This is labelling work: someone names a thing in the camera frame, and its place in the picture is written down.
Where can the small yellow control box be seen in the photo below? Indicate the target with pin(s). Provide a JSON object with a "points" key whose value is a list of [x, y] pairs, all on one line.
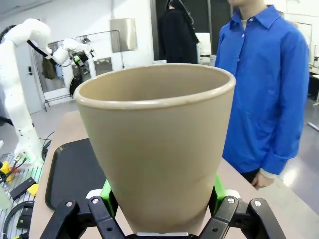
{"points": [[33, 190]]}

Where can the black serving tray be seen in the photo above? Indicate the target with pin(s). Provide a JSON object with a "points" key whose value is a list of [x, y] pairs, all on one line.
{"points": [[74, 169]]}

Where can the person's left hand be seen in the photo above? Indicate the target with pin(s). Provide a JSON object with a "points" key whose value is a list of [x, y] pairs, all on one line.
{"points": [[261, 180]]}

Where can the black flat box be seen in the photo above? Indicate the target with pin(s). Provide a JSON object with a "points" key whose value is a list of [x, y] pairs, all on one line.
{"points": [[22, 188]]}

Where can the olive hanging jacket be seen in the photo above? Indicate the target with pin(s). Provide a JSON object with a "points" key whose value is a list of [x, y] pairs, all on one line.
{"points": [[48, 69]]}

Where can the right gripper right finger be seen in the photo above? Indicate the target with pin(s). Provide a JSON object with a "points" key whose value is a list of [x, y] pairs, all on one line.
{"points": [[236, 221]]}

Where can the person in black clothes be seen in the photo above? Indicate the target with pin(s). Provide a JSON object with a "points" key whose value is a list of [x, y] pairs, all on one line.
{"points": [[174, 37]]}

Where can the person in blue shirt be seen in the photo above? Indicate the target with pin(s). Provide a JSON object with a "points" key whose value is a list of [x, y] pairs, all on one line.
{"points": [[261, 87]]}

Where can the grey metal wall box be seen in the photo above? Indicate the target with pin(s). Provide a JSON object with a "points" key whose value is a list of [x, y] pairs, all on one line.
{"points": [[123, 35]]}

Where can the person's left forearm blue sleeve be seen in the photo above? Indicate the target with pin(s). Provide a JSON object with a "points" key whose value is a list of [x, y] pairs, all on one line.
{"points": [[281, 154]]}

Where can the yellow emergency stop box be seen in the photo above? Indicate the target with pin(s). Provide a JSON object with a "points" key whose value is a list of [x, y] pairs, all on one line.
{"points": [[6, 171]]}

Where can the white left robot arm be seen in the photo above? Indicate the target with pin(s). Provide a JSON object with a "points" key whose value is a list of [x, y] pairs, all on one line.
{"points": [[15, 99]]}

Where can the brown plastic cup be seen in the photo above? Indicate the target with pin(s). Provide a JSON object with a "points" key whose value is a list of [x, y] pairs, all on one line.
{"points": [[154, 149]]}

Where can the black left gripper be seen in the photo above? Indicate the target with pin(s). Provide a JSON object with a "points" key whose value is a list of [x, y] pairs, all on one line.
{"points": [[87, 56]]}

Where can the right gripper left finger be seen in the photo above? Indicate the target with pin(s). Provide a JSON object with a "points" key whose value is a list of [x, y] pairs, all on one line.
{"points": [[99, 219]]}

